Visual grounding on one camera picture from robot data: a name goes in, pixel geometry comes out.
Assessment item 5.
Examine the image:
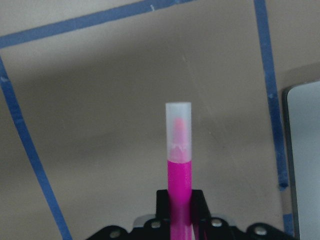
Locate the black right-side left gripper right finger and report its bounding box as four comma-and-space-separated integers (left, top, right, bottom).
190, 189, 295, 240

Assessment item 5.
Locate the grey closed laptop notebook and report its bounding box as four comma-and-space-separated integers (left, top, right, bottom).
282, 81, 320, 240

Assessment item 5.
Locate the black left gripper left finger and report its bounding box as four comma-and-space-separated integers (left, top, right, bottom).
88, 189, 171, 240

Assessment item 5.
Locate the pink highlighter pen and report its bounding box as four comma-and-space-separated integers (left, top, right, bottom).
165, 102, 192, 240

